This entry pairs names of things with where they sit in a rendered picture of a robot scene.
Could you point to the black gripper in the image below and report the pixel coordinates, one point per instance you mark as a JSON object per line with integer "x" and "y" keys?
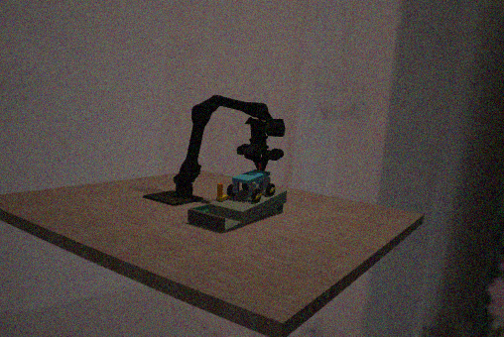
{"x": 272, "y": 155}

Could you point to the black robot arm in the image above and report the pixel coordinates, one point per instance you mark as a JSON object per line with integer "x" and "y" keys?
{"x": 200, "y": 115}

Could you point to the green tray rim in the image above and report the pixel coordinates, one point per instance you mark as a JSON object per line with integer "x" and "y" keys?
{"x": 201, "y": 207}

